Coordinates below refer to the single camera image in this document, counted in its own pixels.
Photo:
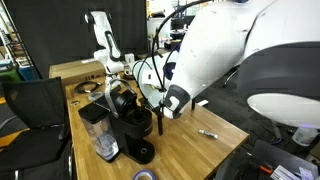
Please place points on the small dark metal clip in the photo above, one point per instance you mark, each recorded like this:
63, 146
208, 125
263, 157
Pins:
74, 102

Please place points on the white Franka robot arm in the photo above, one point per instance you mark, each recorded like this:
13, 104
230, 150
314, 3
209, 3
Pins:
216, 50

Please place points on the blue tape roll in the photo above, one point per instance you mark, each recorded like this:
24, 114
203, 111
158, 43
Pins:
144, 174

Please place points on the long cardboard box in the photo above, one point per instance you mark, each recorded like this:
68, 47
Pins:
76, 71

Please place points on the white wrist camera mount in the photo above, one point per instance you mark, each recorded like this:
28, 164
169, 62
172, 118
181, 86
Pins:
146, 71

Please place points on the white floor tag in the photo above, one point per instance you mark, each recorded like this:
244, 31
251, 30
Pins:
202, 102

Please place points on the silver tape roll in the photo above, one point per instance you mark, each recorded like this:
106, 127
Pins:
90, 96

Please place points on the small black stand table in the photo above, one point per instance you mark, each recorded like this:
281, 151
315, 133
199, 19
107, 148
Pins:
161, 123

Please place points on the black office chair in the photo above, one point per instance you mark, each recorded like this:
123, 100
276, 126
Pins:
33, 106

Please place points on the black case with stickers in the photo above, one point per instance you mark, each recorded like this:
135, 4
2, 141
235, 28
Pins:
276, 156

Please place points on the black pod coffee machine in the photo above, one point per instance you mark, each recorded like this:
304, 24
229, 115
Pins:
133, 133

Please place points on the white plastic jug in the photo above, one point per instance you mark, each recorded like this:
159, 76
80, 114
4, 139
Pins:
305, 136

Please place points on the blue storage bin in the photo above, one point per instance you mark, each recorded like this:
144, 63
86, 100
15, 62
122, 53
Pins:
26, 73

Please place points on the idle white robot arm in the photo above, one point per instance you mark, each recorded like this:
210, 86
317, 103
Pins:
106, 36

